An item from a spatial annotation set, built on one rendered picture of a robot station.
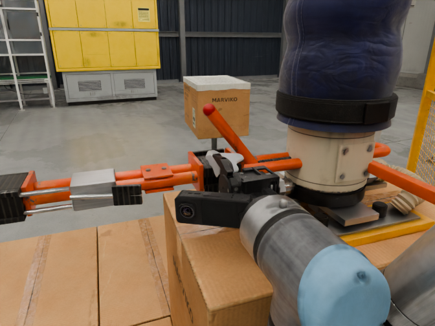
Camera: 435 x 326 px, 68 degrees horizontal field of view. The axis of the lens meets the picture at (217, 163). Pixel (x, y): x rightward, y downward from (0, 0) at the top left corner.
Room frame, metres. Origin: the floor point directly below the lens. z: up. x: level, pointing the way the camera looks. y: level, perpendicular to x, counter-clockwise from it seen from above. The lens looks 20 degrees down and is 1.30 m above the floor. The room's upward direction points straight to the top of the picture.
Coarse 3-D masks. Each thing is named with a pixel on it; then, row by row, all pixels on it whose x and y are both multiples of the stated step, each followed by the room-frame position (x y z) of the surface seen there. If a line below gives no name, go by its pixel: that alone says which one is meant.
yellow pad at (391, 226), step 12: (372, 204) 0.59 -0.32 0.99; (384, 204) 0.58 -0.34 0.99; (324, 216) 0.53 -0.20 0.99; (384, 216) 0.57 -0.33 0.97; (396, 216) 0.58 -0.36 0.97; (408, 216) 0.58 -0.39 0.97; (420, 216) 0.59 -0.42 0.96; (336, 228) 0.53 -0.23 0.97; (348, 228) 0.53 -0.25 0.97; (360, 228) 0.53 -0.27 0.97; (372, 228) 0.54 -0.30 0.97; (384, 228) 0.54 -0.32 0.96; (396, 228) 0.54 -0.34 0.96; (408, 228) 0.55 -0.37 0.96; (420, 228) 0.56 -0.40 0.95; (348, 240) 0.50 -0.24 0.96; (360, 240) 0.51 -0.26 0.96; (372, 240) 0.52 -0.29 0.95
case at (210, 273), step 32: (384, 192) 0.74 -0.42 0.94; (192, 224) 0.58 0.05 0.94; (192, 256) 0.48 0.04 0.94; (224, 256) 0.48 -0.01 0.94; (384, 256) 0.48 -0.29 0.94; (192, 288) 0.45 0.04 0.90; (224, 288) 0.40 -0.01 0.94; (256, 288) 0.40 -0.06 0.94; (192, 320) 0.46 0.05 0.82; (224, 320) 0.37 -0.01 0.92; (256, 320) 0.38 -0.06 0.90
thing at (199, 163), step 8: (192, 152) 0.60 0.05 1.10; (200, 152) 0.60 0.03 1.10; (232, 152) 0.59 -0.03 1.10; (192, 160) 0.56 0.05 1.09; (200, 160) 0.57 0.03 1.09; (192, 168) 0.56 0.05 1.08; (200, 168) 0.52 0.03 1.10; (208, 168) 0.52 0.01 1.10; (240, 168) 0.53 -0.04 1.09; (200, 176) 0.52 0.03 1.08; (208, 176) 0.51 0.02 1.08; (200, 184) 0.52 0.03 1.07; (208, 184) 0.52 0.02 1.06; (216, 184) 0.52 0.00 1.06
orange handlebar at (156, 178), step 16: (384, 144) 0.70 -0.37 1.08; (288, 160) 0.59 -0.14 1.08; (128, 176) 0.53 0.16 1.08; (144, 176) 0.50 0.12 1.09; (160, 176) 0.51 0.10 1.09; (176, 176) 0.52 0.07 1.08; (192, 176) 0.53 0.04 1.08; (384, 176) 0.54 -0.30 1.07; (400, 176) 0.51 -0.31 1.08; (64, 192) 0.46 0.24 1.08; (416, 192) 0.48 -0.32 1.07; (432, 192) 0.45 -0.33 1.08
